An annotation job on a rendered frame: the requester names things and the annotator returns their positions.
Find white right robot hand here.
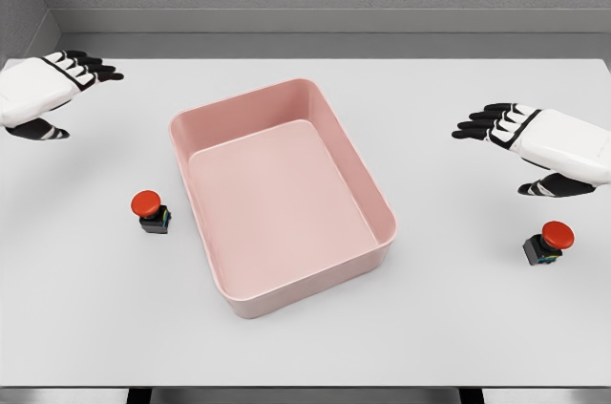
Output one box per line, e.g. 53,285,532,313
451,102,611,198

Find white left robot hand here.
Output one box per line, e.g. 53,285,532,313
0,50,125,141

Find pink rectangular plastic basket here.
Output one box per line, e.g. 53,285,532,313
167,77,399,321

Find red button industrial switch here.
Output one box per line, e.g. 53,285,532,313
130,190,173,235
522,221,576,267

